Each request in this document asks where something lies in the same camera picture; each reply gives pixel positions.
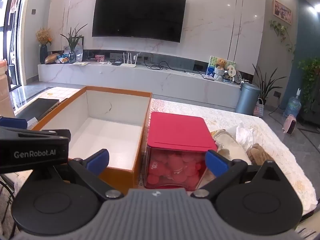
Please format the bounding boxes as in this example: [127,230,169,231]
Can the dark vase with orange flowers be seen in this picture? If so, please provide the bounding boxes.
[36,27,53,64]

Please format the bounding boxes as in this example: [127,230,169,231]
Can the long-leaf potted plant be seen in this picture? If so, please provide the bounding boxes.
[252,64,283,105]

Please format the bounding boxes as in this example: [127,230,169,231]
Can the green plant in glass vase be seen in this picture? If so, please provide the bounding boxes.
[60,24,88,64]

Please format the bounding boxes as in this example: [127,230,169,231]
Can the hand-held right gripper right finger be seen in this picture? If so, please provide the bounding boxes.
[191,150,285,201]

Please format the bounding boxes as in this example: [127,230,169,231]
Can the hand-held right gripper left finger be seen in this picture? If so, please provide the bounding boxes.
[32,149,125,201]

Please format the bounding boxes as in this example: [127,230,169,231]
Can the pink space heater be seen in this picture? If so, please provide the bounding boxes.
[282,114,297,136]

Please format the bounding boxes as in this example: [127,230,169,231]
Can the white router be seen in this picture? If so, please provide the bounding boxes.
[120,52,138,68]

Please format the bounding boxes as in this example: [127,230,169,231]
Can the orange cardboard box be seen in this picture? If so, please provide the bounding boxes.
[31,86,153,195]

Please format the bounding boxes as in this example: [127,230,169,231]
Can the red storage box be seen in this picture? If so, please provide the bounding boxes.
[144,112,218,190]

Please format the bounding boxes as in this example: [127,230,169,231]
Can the black wall television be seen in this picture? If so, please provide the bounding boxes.
[92,0,187,43]

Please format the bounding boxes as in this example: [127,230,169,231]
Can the hanging ivy vine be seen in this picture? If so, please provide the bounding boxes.
[269,20,297,56]

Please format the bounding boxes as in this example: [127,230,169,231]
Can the white crumpled cloth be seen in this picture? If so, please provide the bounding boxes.
[225,126,256,153]

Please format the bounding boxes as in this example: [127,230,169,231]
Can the grey-blue trash can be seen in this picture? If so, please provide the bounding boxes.
[235,82,260,115]

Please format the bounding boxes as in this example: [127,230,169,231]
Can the black flat panel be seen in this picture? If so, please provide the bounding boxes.
[15,97,61,122]

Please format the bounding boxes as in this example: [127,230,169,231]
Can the white lace tablecloth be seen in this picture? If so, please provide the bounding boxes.
[139,97,320,217]

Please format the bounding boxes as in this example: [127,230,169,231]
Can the pink woven basket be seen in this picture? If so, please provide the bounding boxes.
[253,97,266,117]

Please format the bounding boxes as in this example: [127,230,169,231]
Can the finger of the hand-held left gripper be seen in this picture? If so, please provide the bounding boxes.
[0,117,28,130]

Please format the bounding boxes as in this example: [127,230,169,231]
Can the framed wall picture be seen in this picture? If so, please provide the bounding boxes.
[272,0,292,25]

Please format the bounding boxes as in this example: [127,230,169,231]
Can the marble television console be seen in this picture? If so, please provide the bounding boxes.
[37,49,242,109]

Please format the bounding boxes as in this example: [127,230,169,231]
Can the teddy bear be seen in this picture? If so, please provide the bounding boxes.
[214,59,227,81]

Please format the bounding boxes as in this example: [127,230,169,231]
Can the large green houseplant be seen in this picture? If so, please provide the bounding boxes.
[297,57,320,113]

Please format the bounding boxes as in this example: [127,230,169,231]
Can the brown cardboard carton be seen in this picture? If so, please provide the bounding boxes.
[0,59,16,117]

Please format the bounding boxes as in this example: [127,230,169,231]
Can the blue water jug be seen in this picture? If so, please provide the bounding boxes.
[283,89,302,119]

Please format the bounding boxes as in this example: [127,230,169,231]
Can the black cables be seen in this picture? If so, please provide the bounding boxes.
[144,60,176,71]

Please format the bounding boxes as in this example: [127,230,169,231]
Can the pile of snack packets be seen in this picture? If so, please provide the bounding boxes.
[56,53,71,64]

